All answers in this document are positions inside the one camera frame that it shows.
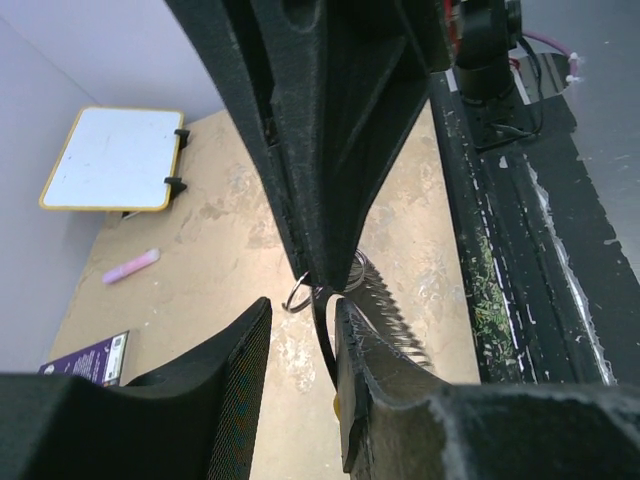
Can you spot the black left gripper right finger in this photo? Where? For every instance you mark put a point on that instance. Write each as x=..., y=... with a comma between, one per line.
x=399, y=421

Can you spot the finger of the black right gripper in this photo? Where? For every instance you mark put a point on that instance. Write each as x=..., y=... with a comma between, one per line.
x=380, y=57
x=267, y=60

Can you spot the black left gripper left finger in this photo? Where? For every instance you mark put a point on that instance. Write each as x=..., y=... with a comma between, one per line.
x=194, y=417

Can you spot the purple printed card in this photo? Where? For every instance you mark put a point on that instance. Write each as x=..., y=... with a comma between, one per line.
x=102, y=363

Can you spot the pink eraser stick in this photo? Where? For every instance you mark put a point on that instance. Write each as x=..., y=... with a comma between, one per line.
x=125, y=270

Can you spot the small whiteboard on stand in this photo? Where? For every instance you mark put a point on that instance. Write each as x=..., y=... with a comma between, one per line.
x=118, y=159

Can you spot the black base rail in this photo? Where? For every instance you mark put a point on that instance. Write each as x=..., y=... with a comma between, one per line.
x=551, y=296

